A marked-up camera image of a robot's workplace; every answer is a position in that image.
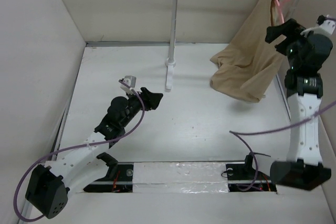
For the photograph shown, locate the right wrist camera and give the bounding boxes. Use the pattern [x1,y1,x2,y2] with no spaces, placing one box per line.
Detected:
[317,15,335,36]

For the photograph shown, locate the beige t shirt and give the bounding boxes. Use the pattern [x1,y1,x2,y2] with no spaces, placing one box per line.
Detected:
[210,0,283,103]

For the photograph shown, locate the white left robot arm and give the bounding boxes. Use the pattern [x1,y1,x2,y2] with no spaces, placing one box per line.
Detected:
[25,87,163,219]

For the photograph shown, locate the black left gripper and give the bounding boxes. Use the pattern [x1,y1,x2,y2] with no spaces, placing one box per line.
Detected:
[120,87,161,127]

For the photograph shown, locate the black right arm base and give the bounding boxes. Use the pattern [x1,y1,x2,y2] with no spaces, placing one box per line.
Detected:
[221,154,277,193]

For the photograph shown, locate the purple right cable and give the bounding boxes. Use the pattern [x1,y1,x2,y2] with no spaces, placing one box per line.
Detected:
[229,16,336,192]

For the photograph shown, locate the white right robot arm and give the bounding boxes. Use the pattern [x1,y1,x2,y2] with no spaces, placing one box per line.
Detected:
[265,15,335,191]

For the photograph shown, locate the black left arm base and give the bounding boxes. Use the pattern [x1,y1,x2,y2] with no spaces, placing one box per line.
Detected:
[83,153,134,193]

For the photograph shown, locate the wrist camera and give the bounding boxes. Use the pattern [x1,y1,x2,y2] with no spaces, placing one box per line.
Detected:
[317,15,335,36]
[119,76,136,94]

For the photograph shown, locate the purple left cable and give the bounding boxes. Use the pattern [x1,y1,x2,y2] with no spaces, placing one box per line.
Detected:
[13,81,145,222]

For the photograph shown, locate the pink plastic hanger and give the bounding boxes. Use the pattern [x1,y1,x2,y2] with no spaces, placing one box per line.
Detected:
[270,0,291,26]

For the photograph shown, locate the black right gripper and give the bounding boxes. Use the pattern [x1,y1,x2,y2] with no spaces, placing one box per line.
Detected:
[265,18,311,69]

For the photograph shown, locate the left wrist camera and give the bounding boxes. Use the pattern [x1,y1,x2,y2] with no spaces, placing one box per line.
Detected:
[119,76,136,94]

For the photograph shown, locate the purple cable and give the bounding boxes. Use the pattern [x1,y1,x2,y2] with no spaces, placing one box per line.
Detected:
[229,16,336,192]
[13,81,145,222]

